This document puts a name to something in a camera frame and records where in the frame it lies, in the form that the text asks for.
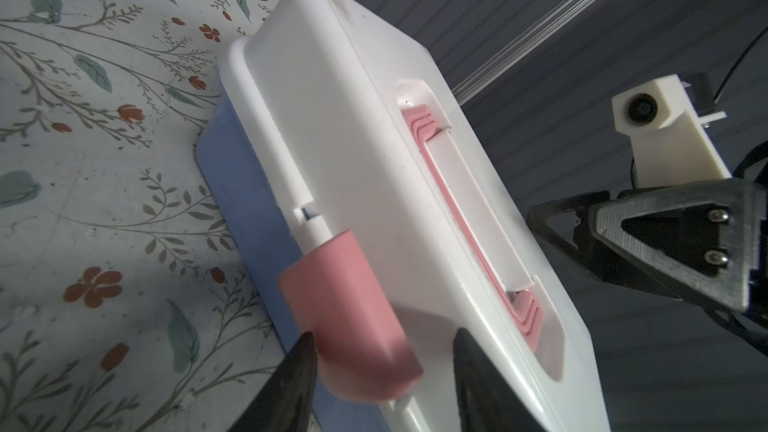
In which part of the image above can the white blue tool box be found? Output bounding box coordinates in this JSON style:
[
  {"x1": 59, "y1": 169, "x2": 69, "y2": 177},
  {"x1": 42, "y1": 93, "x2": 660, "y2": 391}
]
[{"x1": 195, "y1": 0, "x2": 609, "y2": 431}]

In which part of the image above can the aluminium frame corner post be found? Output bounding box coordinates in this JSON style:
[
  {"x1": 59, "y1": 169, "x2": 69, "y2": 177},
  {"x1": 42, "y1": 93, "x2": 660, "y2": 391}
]
[{"x1": 452, "y1": 0, "x2": 598, "y2": 105}]

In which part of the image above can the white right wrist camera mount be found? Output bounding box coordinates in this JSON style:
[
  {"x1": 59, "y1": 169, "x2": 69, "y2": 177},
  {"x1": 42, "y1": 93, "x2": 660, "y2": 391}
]
[{"x1": 611, "y1": 74, "x2": 731, "y2": 188}]

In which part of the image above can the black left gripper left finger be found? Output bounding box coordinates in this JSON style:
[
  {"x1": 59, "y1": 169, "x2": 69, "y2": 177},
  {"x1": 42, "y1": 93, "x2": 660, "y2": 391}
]
[{"x1": 229, "y1": 332, "x2": 318, "y2": 432}]

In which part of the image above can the pink tool box handle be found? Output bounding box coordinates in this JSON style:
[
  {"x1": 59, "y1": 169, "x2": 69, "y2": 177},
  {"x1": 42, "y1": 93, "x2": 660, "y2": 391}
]
[{"x1": 402, "y1": 105, "x2": 544, "y2": 351}]

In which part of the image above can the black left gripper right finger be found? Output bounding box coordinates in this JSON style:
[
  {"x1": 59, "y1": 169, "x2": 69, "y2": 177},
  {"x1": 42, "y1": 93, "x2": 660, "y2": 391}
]
[{"x1": 453, "y1": 328, "x2": 543, "y2": 432}]

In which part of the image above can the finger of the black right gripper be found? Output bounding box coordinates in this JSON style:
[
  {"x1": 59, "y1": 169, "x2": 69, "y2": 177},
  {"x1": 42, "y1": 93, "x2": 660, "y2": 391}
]
[
  {"x1": 526, "y1": 191, "x2": 677, "y2": 299},
  {"x1": 589, "y1": 178, "x2": 767, "y2": 312}
]

